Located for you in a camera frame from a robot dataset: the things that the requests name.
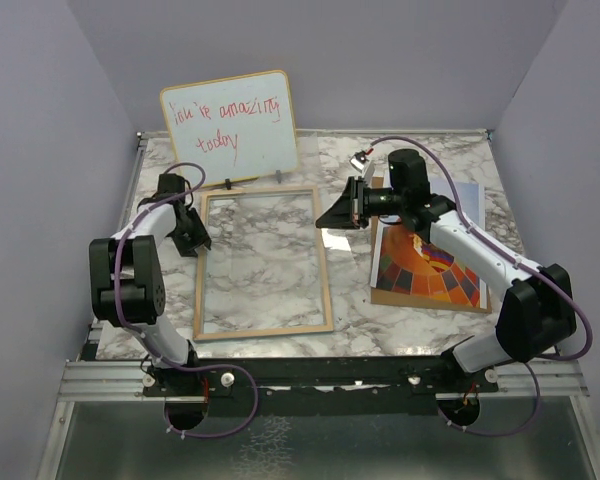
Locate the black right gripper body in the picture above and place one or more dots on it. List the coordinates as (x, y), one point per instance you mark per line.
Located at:
(381, 201)

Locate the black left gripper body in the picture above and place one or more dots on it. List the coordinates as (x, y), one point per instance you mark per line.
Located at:
(190, 234)

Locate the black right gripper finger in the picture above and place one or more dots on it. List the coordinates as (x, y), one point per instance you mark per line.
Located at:
(356, 191)
(339, 216)

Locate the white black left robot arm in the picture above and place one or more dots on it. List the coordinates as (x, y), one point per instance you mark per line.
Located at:
(126, 279)

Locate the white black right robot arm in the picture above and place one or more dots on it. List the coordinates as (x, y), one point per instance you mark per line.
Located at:
(537, 309)

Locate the yellow framed whiteboard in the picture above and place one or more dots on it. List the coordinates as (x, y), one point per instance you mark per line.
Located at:
(236, 128)

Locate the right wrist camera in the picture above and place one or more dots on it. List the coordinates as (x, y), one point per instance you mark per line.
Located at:
(363, 165)

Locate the aluminium table edge rail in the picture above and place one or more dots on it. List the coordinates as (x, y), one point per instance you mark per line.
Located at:
(142, 137)

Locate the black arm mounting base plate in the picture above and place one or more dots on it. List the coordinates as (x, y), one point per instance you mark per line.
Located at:
(320, 386)

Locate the front aluminium rail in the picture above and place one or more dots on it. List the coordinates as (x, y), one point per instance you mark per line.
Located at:
(119, 380)

